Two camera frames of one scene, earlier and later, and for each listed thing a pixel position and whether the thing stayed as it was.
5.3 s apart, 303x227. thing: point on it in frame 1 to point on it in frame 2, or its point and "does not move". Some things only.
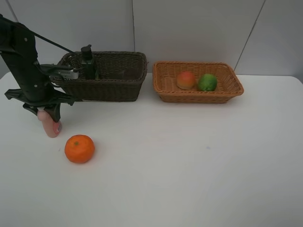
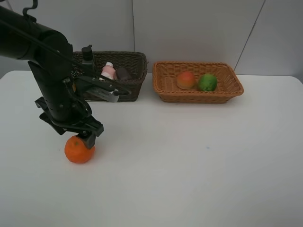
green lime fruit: (207, 82) does not move
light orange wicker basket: (165, 74) does not move
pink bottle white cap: (52, 128) to (108, 71)
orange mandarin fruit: (79, 148) does not move
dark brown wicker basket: (119, 76) does not move
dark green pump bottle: (89, 63) does not move
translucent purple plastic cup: (132, 74) to (122, 74)
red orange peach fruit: (186, 80) does not move
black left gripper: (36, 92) to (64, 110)
